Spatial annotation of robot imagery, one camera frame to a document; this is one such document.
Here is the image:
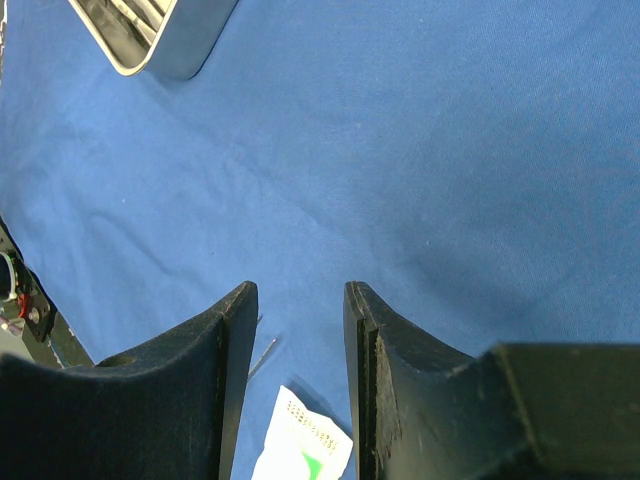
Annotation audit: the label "white packet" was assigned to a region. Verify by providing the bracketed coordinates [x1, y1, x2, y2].
[252, 386, 353, 480]

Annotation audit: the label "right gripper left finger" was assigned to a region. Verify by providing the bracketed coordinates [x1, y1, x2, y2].
[1, 281, 258, 479]

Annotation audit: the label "metal instrument tray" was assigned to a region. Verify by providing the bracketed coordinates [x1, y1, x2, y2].
[69, 0, 237, 80]

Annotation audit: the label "blue surgical drape cloth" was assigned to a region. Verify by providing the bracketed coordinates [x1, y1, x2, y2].
[1, 1, 639, 479]

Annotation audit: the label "steel forceps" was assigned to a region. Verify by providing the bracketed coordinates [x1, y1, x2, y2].
[247, 337, 278, 382]

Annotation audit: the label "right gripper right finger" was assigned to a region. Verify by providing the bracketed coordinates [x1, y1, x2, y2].
[343, 281, 639, 479]

